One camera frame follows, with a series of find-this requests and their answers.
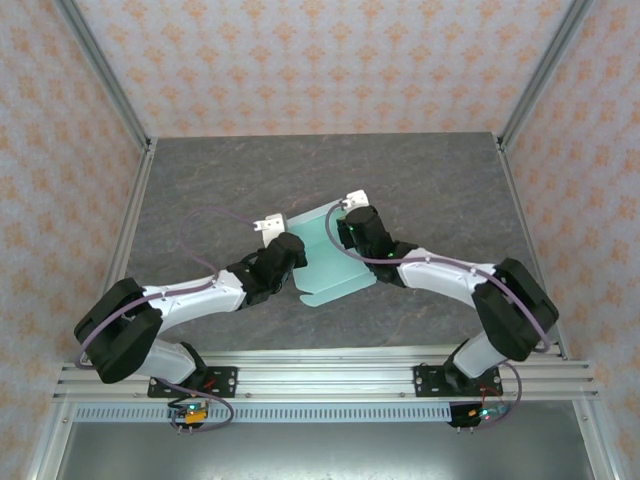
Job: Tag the aluminium table side rail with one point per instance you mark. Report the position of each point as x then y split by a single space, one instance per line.
127 240
527 240

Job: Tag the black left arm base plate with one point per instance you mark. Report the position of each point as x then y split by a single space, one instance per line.
225 376

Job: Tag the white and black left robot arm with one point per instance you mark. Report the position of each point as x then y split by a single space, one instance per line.
200 300

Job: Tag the grey metal sheet panel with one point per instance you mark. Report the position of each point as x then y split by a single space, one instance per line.
325 450

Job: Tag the aluminium frame post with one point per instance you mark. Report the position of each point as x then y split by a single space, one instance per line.
107 75
542 75

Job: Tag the light teal paper box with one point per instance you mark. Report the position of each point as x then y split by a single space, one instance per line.
325 272

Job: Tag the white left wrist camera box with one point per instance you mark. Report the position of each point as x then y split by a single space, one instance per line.
272 225

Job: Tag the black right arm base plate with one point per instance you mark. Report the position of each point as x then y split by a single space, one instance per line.
426 381

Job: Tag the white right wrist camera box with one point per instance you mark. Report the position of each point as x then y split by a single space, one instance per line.
356 198

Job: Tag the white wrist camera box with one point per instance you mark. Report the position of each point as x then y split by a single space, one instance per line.
356 198
272 225

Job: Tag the aluminium mounting rail beam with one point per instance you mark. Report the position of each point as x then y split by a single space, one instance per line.
325 375

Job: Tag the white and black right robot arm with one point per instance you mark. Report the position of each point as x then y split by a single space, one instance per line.
440 277

